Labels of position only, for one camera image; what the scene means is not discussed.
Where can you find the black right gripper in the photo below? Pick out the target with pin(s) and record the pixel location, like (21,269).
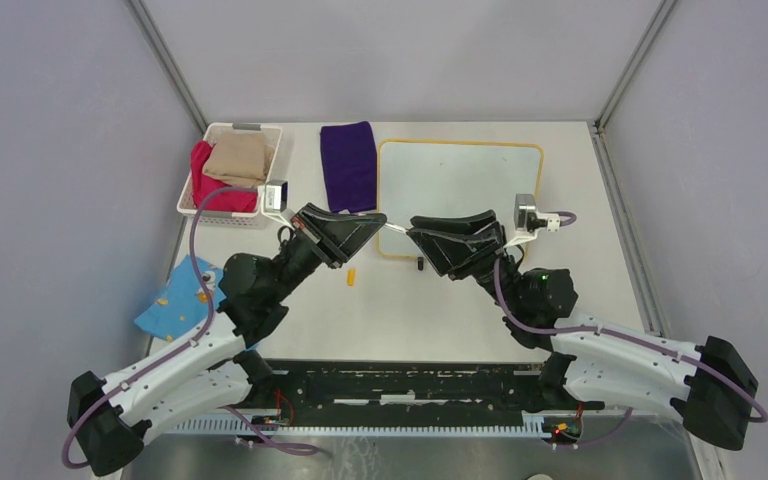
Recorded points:
(450,243)

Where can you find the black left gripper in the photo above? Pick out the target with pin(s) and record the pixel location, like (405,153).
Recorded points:
(341,235)

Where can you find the white marker pen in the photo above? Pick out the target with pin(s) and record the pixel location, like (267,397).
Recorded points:
(396,228)

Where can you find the yellow framed whiteboard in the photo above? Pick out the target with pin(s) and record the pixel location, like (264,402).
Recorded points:
(436,178)

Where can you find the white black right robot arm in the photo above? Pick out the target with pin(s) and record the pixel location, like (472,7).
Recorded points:
(707,388)

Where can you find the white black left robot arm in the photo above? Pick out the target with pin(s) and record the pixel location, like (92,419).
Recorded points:
(112,418)

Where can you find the purple folded cloth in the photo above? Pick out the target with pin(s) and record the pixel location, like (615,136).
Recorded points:
(349,163)

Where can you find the beige cloth in basket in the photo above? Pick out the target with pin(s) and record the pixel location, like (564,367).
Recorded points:
(240,159)

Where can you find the red cloth in basket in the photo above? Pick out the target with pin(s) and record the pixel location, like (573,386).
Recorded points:
(203,185)

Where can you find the white perforated plastic basket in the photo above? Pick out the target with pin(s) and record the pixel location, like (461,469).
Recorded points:
(185,205)

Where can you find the blue patterned cloth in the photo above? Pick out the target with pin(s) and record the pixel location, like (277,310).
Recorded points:
(182,303)

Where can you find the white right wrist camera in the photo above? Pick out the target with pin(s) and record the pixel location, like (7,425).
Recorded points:
(529,221)

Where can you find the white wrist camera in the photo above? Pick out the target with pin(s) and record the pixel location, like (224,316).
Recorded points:
(529,221)
(274,197)

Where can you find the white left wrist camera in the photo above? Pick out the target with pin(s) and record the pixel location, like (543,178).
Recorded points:
(274,197)

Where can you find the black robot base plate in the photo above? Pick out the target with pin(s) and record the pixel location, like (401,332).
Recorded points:
(405,394)

